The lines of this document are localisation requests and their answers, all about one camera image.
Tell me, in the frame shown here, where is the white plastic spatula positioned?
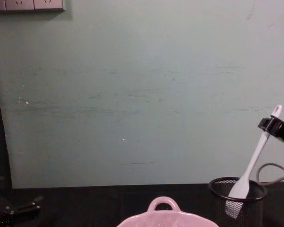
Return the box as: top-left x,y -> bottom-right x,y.
224,105 -> 283,218

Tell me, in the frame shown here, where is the black wire mesh cup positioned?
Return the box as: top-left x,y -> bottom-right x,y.
208,176 -> 268,227

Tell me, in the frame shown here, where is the grey braided cable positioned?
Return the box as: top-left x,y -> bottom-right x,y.
256,163 -> 284,184

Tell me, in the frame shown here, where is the black table cloth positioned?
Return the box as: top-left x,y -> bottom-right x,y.
0,181 -> 284,227

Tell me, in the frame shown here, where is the grey wall socket panel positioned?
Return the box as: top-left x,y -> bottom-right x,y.
0,0 -> 66,13

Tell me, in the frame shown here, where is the pink ceramic dish with handle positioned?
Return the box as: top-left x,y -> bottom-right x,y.
115,195 -> 221,227

